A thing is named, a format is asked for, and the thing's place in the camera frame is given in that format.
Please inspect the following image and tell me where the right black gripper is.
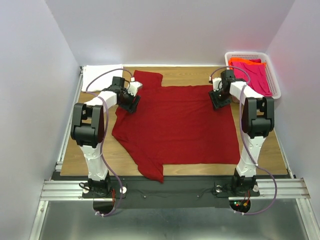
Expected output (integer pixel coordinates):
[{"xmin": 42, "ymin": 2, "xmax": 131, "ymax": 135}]
[{"xmin": 208, "ymin": 86, "xmax": 232, "ymax": 111}]

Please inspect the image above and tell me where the dark red t shirt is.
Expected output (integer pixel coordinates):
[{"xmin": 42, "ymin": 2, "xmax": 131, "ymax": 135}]
[{"xmin": 112, "ymin": 70, "xmax": 240, "ymax": 182}]

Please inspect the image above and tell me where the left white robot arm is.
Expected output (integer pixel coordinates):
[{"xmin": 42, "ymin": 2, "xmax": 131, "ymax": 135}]
[{"xmin": 70, "ymin": 76, "xmax": 143, "ymax": 198}]

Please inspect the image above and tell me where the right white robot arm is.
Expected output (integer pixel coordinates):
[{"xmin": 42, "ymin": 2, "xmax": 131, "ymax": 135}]
[{"xmin": 209, "ymin": 66, "xmax": 275, "ymax": 196}]

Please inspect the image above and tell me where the folded white t shirt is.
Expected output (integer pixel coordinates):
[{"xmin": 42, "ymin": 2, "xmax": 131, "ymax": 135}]
[{"xmin": 81, "ymin": 64, "xmax": 125, "ymax": 93}]

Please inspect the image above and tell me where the orange t shirt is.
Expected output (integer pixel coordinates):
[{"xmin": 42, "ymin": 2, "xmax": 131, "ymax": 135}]
[{"xmin": 228, "ymin": 57, "xmax": 267, "ymax": 74}]

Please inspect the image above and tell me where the pink t shirt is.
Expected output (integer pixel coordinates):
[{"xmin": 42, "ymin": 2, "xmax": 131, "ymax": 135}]
[{"xmin": 246, "ymin": 68, "xmax": 273, "ymax": 97}]

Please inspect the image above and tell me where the white plastic basket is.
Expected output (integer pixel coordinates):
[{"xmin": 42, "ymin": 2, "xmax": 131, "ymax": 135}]
[{"xmin": 224, "ymin": 51, "xmax": 281, "ymax": 99}]

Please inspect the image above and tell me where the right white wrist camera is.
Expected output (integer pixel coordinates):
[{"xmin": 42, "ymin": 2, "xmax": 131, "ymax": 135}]
[{"xmin": 209, "ymin": 77, "xmax": 222, "ymax": 92}]

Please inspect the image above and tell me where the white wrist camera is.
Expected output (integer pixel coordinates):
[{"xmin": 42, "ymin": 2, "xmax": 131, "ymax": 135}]
[
  {"xmin": 127, "ymin": 77, "xmax": 143, "ymax": 97},
  {"xmin": 209, "ymin": 77, "xmax": 222, "ymax": 92}
]

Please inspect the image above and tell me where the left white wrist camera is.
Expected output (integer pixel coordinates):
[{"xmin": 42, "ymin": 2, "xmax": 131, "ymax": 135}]
[{"xmin": 127, "ymin": 77, "xmax": 143, "ymax": 97}]

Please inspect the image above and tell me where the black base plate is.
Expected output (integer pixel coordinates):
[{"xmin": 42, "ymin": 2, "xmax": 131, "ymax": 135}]
[{"xmin": 79, "ymin": 176, "xmax": 260, "ymax": 211}]

